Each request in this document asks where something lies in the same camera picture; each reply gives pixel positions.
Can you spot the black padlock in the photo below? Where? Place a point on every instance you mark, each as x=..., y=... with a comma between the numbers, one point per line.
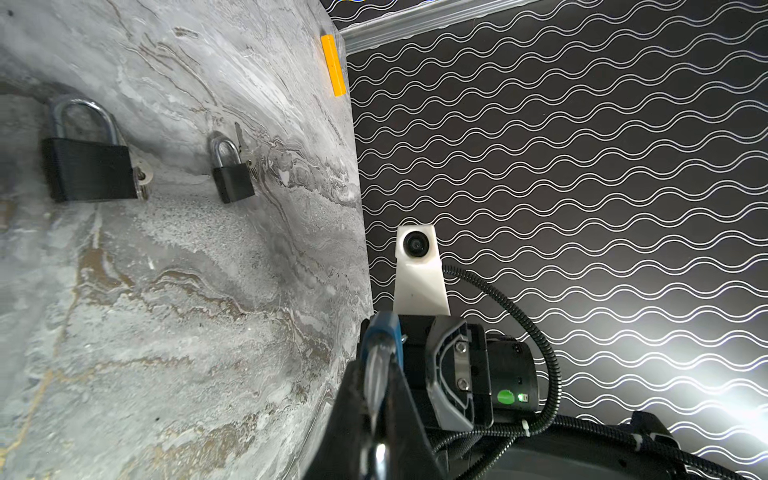
x=231, y=175
x=88, y=171

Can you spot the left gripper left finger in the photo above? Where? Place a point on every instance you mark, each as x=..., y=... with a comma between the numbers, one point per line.
x=340, y=451

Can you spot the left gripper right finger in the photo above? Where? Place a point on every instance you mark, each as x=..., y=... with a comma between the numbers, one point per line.
x=410, y=453

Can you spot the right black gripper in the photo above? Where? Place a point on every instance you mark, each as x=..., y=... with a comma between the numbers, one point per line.
x=447, y=369

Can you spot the blue padlock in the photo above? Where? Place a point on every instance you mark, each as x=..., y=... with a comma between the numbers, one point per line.
x=380, y=348

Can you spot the yellow block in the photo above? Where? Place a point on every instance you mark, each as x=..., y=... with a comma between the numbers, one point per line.
x=333, y=62

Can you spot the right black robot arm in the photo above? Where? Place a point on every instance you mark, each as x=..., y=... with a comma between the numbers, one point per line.
x=531, y=438

